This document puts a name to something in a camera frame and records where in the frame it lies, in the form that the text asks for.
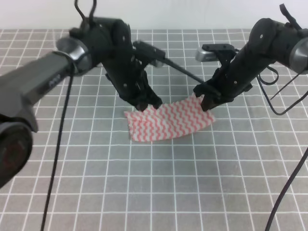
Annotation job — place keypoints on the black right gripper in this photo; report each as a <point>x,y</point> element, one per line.
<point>232,79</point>

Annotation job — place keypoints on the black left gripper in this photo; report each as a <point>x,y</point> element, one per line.
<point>124,71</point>

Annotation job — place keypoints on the pink white wavy towel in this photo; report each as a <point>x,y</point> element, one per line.
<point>169,121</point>

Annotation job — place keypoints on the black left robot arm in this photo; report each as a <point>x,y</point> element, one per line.
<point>97,41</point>

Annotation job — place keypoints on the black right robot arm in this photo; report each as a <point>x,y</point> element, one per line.
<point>269,42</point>

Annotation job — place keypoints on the grey grid tablecloth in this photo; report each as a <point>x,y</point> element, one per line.
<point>226,177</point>

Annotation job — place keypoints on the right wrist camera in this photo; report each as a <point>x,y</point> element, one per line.
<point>216,52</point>

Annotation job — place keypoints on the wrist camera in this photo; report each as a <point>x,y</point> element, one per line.
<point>148,54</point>
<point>216,52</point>

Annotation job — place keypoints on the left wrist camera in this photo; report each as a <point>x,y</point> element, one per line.
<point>148,54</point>

